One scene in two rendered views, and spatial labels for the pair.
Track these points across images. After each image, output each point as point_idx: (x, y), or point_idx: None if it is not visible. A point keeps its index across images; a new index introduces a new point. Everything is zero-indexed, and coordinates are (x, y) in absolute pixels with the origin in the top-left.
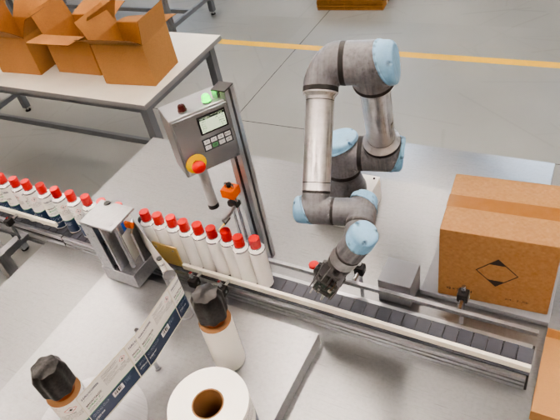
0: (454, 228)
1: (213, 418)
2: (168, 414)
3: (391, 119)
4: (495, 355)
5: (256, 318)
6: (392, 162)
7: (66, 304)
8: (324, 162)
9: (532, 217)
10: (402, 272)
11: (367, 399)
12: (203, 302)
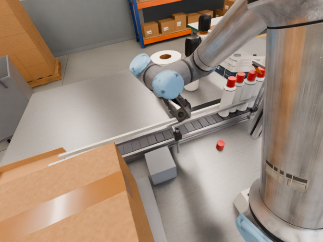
0: (100, 148)
1: (158, 56)
2: (172, 50)
3: (269, 150)
4: (78, 149)
5: (203, 101)
6: (246, 210)
7: None
8: (209, 34)
9: (15, 214)
10: (156, 160)
11: (135, 116)
12: (188, 35)
